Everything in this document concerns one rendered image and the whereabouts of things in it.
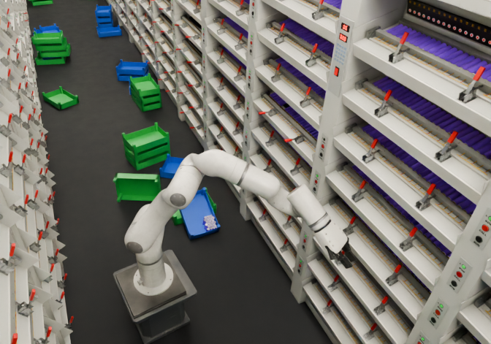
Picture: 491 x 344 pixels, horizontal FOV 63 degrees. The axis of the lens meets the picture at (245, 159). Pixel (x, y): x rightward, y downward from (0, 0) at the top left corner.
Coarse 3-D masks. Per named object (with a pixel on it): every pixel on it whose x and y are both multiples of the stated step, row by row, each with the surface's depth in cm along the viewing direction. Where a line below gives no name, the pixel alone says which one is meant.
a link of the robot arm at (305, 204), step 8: (304, 184) 145; (296, 192) 142; (304, 192) 143; (296, 200) 143; (304, 200) 142; (312, 200) 143; (296, 208) 145; (304, 208) 143; (312, 208) 142; (320, 208) 143; (304, 216) 144; (312, 216) 142; (320, 216) 142
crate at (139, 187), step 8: (120, 176) 277; (128, 176) 277; (136, 176) 277; (144, 176) 278; (152, 176) 278; (120, 184) 285; (128, 184) 285; (136, 184) 285; (144, 184) 285; (152, 184) 285; (160, 184) 284; (120, 192) 289; (128, 192) 289; (136, 192) 289; (144, 192) 289; (152, 192) 289; (120, 200) 285; (136, 200) 287; (144, 200) 287; (152, 200) 287
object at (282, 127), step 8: (264, 88) 219; (256, 96) 220; (256, 104) 217; (264, 104) 216; (272, 120) 205; (280, 120) 204; (280, 128) 199; (288, 128) 198; (288, 136) 194; (296, 136) 192; (296, 144) 188; (304, 144) 187; (304, 152) 183; (312, 152) 182; (312, 160) 179
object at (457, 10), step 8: (424, 0) 131; (432, 0) 128; (440, 8) 126; (448, 8) 124; (456, 8) 121; (464, 16) 119; (472, 16) 117; (480, 16) 115; (488, 24) 113; (456, 40) 124
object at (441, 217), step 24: (360, 120) 160; (336, 144) 159; (360, 144) 152; (384, 144) 148; (360, 168) 150; (384, 168) 142; (408, 168) 137; (408, 192) 133; (432, 192) 128; (456, 192) 126; (432, 216) 124; (456, 216) 121; (456, 240) 115
